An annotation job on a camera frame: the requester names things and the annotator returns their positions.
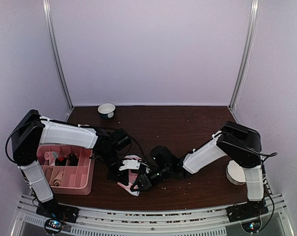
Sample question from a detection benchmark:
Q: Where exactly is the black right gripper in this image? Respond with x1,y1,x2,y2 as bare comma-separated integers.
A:
134,167,172,194

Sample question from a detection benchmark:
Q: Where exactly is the pink sock with teal patches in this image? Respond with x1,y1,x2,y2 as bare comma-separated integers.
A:
117,155,142,197

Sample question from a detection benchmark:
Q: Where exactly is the brown beige argyle sock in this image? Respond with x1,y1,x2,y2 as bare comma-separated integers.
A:
55,152,79,166

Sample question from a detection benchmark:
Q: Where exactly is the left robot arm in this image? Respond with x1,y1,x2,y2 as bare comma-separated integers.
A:
5,110,132,218

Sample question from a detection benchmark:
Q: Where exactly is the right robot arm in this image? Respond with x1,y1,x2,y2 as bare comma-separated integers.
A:
130,121,278,217

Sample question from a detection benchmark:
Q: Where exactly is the pink plastic organizer tray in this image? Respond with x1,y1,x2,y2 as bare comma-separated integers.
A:
37,145,94,195

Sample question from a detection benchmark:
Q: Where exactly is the dark blue white bowl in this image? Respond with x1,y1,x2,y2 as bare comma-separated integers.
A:
97,103,116,119

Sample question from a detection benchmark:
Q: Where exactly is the white paper-lined bowl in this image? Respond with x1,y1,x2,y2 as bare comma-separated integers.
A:
226,160,246,185

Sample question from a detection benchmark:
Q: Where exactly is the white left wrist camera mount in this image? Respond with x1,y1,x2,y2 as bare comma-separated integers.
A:
119,159,140,171

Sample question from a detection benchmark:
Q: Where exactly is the aluminium front rail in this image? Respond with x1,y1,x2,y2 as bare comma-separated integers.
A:
10,193,296,236

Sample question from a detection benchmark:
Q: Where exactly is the grey aluminium frame post right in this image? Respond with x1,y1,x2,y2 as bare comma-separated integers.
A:
228,0,260,123

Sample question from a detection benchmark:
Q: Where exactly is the grey aluminium frame post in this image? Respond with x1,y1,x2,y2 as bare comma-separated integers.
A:
42,0,74,121
228,0,260,123

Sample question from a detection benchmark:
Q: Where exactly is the grey aluminium frame post left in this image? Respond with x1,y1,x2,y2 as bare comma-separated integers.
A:
42,0,74,121

